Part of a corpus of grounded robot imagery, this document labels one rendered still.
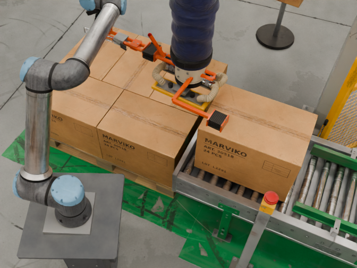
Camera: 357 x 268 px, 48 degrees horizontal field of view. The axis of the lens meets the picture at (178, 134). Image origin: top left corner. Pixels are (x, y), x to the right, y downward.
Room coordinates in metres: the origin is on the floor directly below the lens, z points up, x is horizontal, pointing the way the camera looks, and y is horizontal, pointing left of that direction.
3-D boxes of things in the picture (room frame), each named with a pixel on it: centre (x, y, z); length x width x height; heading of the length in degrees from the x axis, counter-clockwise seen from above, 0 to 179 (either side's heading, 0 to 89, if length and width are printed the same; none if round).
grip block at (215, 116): (1.28, -0.19, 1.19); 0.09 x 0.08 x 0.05; 152
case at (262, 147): (1.48, -0.46, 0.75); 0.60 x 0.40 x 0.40; 67
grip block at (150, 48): (1.77, 0.17, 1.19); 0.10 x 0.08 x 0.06; 152
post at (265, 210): (0.95, -0.46, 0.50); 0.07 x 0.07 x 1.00; 67
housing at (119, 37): (1.87, 0.36, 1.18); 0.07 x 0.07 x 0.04; 62
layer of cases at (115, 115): (2.17, 0.38, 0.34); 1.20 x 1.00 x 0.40; 67
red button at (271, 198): (0.95, -0.46, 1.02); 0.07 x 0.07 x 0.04
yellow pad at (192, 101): (1.57, -0.01, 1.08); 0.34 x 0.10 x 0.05; 62
